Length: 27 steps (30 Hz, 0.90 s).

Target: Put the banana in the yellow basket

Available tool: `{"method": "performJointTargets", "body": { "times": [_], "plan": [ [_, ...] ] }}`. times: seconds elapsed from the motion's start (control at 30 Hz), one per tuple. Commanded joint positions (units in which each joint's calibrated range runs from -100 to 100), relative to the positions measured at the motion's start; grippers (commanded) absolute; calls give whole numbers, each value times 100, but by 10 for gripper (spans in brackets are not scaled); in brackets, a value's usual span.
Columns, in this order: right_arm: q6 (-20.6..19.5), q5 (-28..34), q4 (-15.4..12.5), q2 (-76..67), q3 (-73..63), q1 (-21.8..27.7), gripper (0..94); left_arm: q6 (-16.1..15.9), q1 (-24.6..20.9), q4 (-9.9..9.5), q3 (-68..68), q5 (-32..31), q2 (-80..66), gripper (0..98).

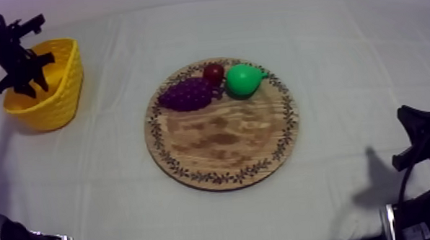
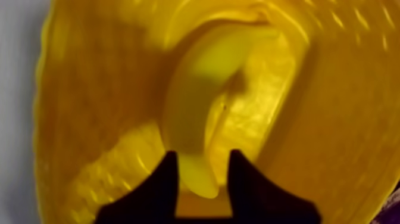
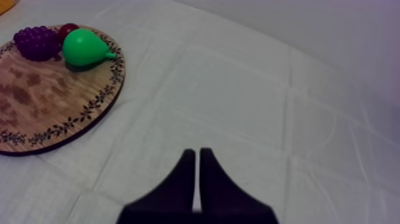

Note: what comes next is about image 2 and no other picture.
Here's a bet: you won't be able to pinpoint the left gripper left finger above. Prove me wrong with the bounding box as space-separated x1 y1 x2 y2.
93 150 179 224

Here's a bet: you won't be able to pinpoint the purple toy grapes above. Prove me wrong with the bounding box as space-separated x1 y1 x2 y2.
376 184 400 224

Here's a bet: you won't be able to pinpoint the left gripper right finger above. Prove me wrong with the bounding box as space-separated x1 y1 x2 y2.
227 149 323 224

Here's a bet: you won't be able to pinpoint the yellow toy banana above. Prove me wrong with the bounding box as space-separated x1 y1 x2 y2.
161 24 282 200

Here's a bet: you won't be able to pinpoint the yellow plastic basket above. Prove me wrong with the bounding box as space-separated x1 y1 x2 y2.
32 0 400 224

